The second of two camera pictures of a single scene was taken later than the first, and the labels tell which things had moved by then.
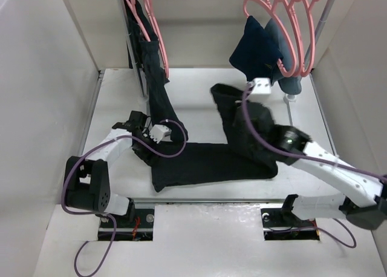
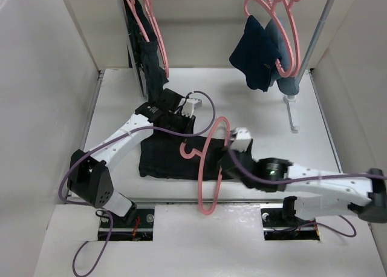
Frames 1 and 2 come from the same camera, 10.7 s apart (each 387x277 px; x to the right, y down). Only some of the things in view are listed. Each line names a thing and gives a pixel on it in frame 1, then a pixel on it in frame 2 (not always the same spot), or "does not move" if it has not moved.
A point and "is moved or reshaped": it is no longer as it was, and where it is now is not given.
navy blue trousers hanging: (255, 56) does not move
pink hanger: (314, 36) → (201, 155)
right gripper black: (237, 123) → (248, 152)
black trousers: (179, 162) is moved or reshaped
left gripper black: (149, 156) → (188, 124)
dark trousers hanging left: (139, 34) does not move
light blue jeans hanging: (289, 83) does not move
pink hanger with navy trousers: (279, 63) does not move
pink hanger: (132, 8) does not move
